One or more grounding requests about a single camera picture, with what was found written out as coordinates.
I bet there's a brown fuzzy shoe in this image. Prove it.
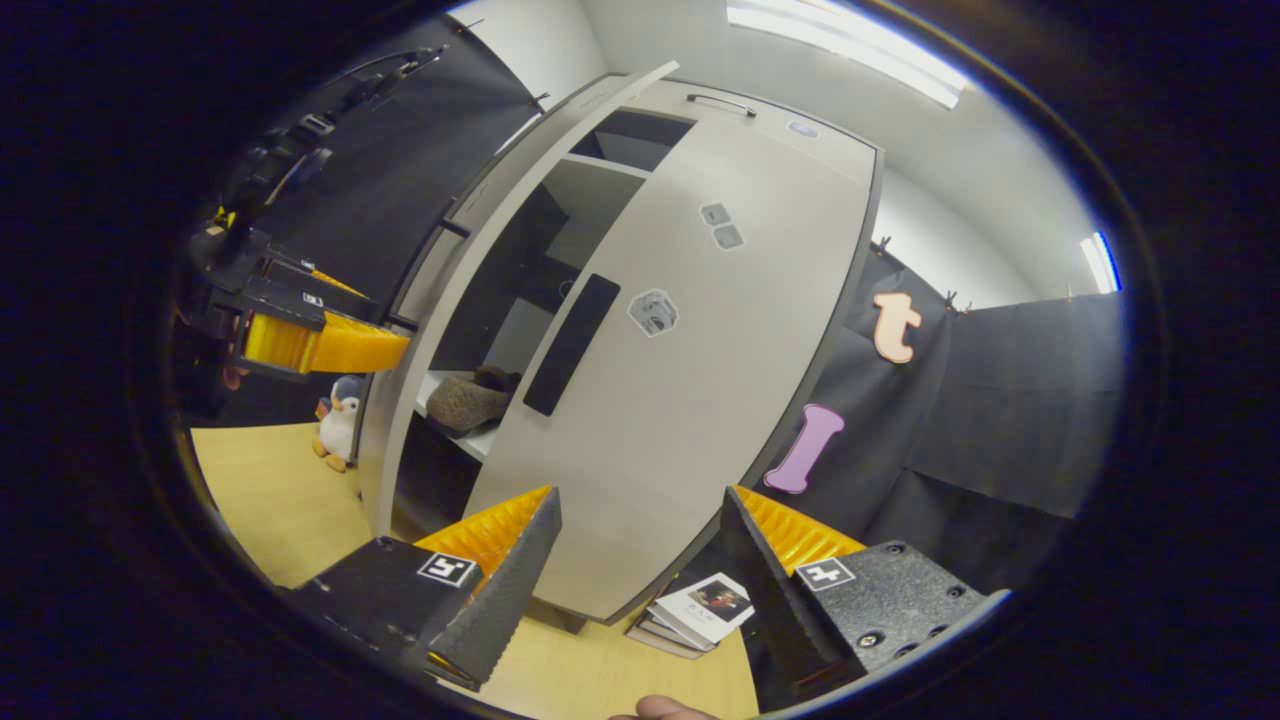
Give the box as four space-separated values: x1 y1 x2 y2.
425 365 523 439

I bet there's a grey cover book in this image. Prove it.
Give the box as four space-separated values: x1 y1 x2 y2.
625 615 716 661

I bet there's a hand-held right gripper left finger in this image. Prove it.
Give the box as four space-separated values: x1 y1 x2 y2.
290 485 563 693

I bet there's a penguin plush toy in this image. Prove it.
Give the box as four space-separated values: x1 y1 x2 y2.
310 375 369 474

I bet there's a black drawer handle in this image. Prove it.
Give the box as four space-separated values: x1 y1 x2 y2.
685 93 759 119

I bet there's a grey shoe cabinet door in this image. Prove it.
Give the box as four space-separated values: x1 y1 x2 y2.
355 60 681 536
462 110 881 623

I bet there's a black door handle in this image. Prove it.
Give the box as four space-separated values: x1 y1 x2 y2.
385 195 471 333
522 273 623 418

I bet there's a white cover book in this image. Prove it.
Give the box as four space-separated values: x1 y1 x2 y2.
645 572 756 651

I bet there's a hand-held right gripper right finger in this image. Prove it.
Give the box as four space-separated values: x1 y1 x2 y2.
718 485 1011 699

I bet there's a ceiling light panel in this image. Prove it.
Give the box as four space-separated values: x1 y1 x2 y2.
725 0 976 111
1078 230 1123 296

